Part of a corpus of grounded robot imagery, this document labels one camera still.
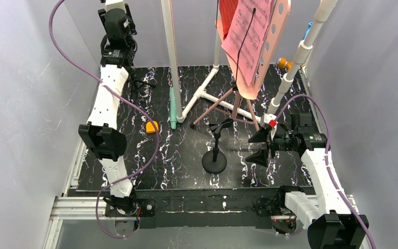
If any black round-base mic stand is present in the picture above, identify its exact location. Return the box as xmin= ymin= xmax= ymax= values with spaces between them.
xmin=202 ymin=118 xmax=234 ymax=174

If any black tripod shock mount stand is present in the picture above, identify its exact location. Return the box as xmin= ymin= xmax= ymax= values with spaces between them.
xmin=127 ymin=67 xmax=156 ymax=102

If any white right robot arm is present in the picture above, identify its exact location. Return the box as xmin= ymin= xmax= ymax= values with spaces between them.
xmin=246 ymin=113 xmax=369 ymax=248

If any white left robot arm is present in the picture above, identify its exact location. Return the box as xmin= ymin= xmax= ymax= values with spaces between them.
xmin=78 ymin=1 xmax=138 ymax=215

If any orange microphone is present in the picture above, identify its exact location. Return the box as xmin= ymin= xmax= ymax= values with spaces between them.
xmin=276 ymin=57 xmax=293 ymax=72

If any pink sheet music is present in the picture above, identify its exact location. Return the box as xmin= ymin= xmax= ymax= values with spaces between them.
xmin=222 ymin=0 xmax=274 ymax=85

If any orange tape measure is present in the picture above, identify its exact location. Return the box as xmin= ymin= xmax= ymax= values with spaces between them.
xmin=145 ymin=121 xmax=159 ymax=134

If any blue tube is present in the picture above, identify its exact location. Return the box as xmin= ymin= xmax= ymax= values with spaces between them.
xmin=303 ymin=22 xmax=313 ymax=39

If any pink music stand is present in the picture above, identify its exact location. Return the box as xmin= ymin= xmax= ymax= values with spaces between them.
xmin=190 ymin=1 xmax=291 ymax=131

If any red folder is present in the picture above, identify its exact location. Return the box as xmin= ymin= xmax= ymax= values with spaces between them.
xmin=219 ymin=0 xmax=238 ymax=39

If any white PVC pipe frame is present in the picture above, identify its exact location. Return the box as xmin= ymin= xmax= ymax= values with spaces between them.
xmin=160 ymin=0 xmax=339 ymax=127

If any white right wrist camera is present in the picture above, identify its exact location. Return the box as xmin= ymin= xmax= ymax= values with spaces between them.
xmin=260 ymin=114 xmax=277 ymax=139

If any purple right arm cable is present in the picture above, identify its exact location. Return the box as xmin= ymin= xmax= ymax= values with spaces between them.
xmin=274 ymin=93 xmax=378 ymax=249

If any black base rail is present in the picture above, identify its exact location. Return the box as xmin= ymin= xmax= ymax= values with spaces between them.
xmin=136 ymin=187 xmax=290 ymax=229

